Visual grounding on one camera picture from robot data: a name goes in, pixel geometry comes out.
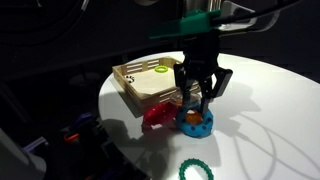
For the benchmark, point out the orange clip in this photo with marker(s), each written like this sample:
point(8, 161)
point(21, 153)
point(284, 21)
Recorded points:
point(70, 136)

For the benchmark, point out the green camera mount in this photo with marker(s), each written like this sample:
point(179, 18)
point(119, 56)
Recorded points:
point(186, 25)

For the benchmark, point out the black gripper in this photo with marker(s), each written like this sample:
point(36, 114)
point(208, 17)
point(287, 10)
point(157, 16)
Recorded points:
point(201, 55)

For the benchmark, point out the purple object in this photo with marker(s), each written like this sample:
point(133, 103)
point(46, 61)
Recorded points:
point(83, 118)

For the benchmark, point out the grey plastic object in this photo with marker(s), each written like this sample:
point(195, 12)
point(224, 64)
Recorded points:
point(16, 160)

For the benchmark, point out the light wooden tray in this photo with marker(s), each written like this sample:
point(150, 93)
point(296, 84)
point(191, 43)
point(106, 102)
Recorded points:
point(150, 83)

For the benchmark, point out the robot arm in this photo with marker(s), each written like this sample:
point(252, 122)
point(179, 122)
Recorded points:
point(200, 5)

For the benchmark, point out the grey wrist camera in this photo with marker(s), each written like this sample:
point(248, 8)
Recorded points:
point(238, 15)

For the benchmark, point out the lavender object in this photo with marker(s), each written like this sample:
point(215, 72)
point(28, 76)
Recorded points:
point(33, 143)

